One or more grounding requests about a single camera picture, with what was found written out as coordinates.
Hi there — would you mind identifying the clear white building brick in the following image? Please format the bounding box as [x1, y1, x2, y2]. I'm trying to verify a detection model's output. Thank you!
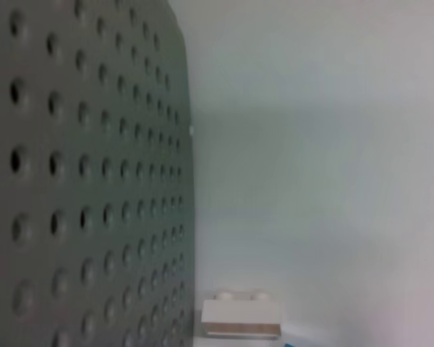
[200, 288, 284, 340]

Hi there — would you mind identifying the grey-green perforated storage bin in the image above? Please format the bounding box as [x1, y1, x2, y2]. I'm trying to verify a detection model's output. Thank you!
[0, 0, 197, 347]

